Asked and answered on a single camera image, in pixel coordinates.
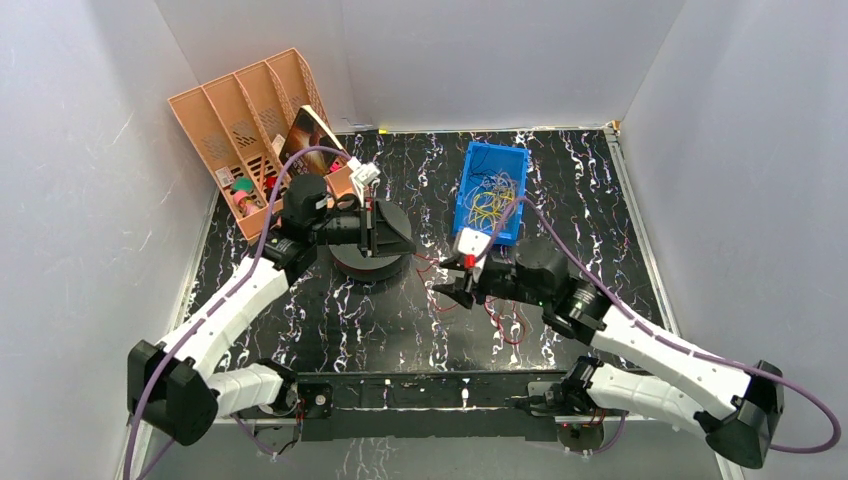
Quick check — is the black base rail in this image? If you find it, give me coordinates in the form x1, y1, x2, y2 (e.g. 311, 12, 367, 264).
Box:
299, 370, 593, 442

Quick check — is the orange file organizer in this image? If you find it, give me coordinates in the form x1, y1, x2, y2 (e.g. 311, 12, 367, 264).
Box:
169, 49, 353, 243

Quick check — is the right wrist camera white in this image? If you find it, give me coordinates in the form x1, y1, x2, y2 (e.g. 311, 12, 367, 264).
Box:
452, 227, 491, 269

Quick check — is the green tape roll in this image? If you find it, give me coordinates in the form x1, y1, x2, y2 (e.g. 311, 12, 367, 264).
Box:
231, 176, 254, 193

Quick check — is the red black small item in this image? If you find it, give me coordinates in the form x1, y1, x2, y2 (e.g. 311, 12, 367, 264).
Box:
263, 175, 278, 201

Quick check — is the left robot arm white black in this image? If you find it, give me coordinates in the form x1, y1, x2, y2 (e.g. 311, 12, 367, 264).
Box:
127, 164, 416, 446

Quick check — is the blue plastic bin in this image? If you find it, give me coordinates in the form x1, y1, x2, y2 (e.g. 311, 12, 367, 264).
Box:
452, 142, 529, 235

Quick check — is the red wire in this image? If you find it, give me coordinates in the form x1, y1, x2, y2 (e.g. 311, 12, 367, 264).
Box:
413, 252, 531, 348

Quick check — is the bundle of coloured wires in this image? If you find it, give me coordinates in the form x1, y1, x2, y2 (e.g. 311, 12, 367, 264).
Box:
460, 168, 525, 233

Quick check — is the grey perforated cable spool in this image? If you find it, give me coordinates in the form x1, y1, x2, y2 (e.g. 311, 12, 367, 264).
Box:
329, 198, 415, 284

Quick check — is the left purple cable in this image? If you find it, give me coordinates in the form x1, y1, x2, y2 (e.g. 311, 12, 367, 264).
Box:
122, 145, 356, 480

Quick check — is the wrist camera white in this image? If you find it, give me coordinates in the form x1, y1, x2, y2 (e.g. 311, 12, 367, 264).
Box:
452, 227, 491, 269
346, 157, 381, 203

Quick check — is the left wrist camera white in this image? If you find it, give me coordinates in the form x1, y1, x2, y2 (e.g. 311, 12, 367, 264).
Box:
346, 157, 381, 203

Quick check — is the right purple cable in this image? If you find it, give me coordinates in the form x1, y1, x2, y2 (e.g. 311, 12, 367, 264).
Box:
483, 196, 843, 456

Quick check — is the brown book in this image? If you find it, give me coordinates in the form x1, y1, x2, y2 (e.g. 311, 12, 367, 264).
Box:
279, 105, 347, 177

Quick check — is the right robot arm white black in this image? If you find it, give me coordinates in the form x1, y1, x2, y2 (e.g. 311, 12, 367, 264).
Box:
433, 229, 784, 469

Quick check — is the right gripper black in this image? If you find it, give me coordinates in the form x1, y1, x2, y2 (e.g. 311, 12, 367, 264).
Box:
431, 257, 548, 311

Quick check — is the purple cable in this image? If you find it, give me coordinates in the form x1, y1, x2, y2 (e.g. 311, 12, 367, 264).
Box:
122, 145, 356, 480
483, 196, 843, 456

